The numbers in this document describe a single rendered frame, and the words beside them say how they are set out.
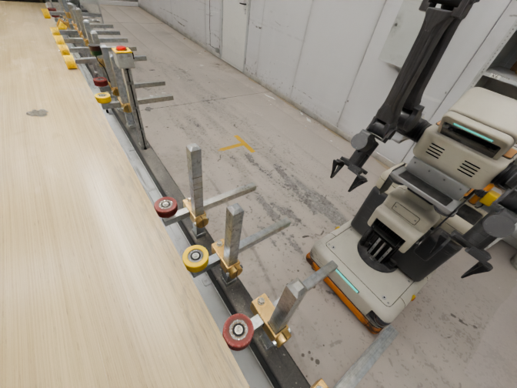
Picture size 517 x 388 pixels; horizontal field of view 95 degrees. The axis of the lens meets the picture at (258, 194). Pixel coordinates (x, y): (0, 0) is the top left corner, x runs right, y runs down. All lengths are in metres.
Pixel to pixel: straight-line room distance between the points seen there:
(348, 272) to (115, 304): 1.30
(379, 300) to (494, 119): 1.07
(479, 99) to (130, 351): 1.23
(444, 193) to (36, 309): 1.34
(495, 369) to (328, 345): 1.05
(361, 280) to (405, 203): 0.61
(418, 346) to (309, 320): 0.70
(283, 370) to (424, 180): 0.88
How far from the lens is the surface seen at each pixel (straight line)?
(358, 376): 0.83
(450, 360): 2.14
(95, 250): 0.88
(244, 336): 0.70
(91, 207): 1.01
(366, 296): 1.65
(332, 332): 1.78
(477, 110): 1.07
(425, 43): 0.91
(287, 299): 0.57
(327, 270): 0.89
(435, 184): 1.17
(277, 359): 0.91
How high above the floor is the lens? 1.58
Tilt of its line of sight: 44 degrees down
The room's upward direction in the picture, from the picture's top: 11 degrees clockwise
